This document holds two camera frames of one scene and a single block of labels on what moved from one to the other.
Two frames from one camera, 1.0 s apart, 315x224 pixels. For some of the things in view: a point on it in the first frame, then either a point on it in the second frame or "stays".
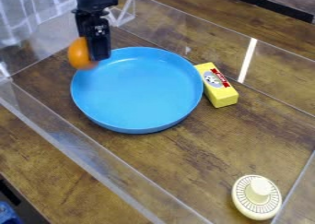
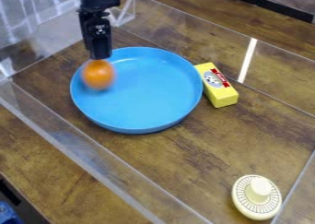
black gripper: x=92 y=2 stays
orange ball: x=79 y=53 → x=98 y=73
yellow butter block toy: x=219 y=92 stays
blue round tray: x=140 y=91 stays
